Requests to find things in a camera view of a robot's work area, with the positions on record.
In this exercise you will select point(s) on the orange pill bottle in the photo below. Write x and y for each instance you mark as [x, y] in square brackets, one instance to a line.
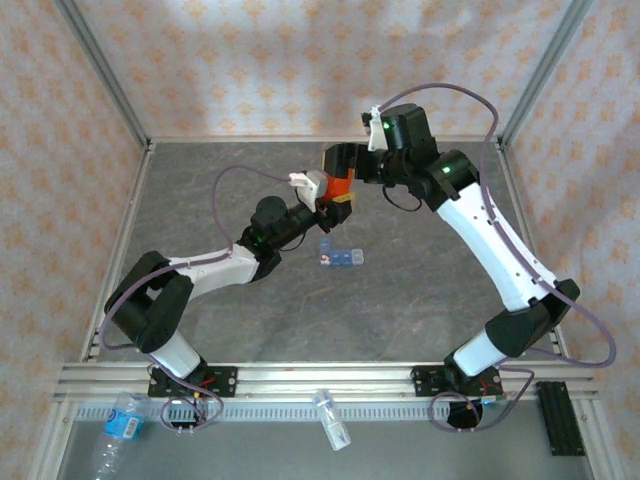
[337, 186]

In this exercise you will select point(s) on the blue clear pill organizer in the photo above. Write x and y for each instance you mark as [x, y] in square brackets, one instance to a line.
[345, 258]

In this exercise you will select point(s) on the aluminium table edge bar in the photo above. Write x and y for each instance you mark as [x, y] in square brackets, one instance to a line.
[250, 138]

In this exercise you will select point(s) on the small clear plastic bottle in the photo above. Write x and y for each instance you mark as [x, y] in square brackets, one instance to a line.
[332, 422]

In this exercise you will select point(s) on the clear water bottle blue label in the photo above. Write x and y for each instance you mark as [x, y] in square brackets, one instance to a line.
[122, 422]

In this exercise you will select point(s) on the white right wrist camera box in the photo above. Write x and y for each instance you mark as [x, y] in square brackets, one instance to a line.
[376, 137]

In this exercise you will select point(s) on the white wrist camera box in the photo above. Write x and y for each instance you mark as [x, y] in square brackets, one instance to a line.
[376, 137]
[312, 185]

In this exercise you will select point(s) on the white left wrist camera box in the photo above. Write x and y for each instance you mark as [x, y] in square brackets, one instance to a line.
[312, 185]

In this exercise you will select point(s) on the aluminium table side rail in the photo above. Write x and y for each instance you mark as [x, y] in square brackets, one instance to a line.
[141, 175]
[510, 175]

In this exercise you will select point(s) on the aluminium frame post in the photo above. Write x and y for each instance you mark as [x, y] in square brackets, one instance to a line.
[545, 70]
[100, 70]

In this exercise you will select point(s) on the wide aluminium mounting rail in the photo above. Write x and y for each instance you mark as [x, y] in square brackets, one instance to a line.
[325, 375]

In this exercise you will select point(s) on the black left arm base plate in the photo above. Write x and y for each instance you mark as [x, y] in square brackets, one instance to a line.
[225, 380]

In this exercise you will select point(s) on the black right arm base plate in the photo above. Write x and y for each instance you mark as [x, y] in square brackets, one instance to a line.
[422, 380]

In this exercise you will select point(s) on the black ribbed rail block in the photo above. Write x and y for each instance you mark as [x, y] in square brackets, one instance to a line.
[560, 420]

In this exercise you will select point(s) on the aluminium lower frame bar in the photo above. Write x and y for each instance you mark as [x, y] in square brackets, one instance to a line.
[50, 440]
[597, 440]

